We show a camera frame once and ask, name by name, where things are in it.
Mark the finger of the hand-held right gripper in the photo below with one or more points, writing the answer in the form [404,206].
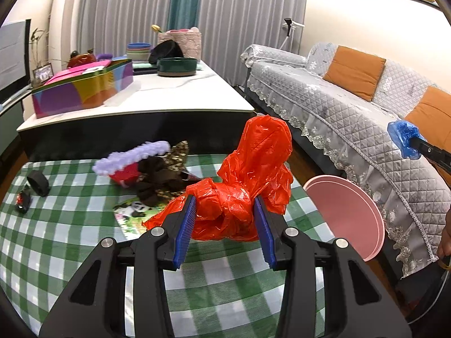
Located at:
[433,153]

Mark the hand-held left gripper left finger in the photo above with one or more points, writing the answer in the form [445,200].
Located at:
[185,232]

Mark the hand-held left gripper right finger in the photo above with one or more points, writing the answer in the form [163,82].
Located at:
[262,232]

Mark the blue plastic shoe cover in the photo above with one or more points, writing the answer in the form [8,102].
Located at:
[403,135]

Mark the red plastic bag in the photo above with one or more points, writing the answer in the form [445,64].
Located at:
[260,155]

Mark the pink bin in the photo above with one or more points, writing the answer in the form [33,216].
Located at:
[341,211]

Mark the person's right hand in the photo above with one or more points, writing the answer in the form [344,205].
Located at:
[445,236]

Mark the orange cushion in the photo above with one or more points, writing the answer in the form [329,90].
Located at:
[433,112]
[356,70]

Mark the green tissue packet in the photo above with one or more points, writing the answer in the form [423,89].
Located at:
[130,218]

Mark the brown ribbon bow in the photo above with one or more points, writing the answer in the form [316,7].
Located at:
[155,176]

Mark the leopard print cloth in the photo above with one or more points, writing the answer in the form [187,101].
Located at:
[178,155]

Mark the grey quilted sofa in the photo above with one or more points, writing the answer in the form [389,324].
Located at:
[334,105]

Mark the green checked cloth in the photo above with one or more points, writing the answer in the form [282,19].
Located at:
[70,239]

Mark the white coffee table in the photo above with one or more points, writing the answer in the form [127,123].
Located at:
[183,91]

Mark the small black red toy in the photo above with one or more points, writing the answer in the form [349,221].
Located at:
[24,200]

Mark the green round tray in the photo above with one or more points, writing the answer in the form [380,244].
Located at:
[176,67]

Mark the pale green mat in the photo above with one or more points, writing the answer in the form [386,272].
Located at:
[144,65]

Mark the multicoloured box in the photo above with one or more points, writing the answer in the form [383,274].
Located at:
[70,95]

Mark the black hat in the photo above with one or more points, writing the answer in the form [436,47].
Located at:
[165,51]

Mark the stack of pastel bowls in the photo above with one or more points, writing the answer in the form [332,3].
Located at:
[138,52]

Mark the pink lace basket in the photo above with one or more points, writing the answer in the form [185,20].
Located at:
[190,44]

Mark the white clip lamp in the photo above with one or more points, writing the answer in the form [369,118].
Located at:
[290,24]

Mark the red teapot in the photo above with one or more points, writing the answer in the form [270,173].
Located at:
[79,60]

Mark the yellow flower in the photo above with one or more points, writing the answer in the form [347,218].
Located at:
[155,28]

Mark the television cabinet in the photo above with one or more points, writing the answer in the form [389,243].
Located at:
[10,119]

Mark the grey curtain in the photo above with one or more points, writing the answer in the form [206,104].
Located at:
[239,24]

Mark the teal curtain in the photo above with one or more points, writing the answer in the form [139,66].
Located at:
[183,0]

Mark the thin leafy plant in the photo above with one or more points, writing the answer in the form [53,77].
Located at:
[38,42]

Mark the television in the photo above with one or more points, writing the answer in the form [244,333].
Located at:
[14,52]

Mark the white standing air conditioner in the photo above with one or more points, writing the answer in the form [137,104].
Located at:
[67,7]

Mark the photo frame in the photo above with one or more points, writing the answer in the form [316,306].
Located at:
[42,73]

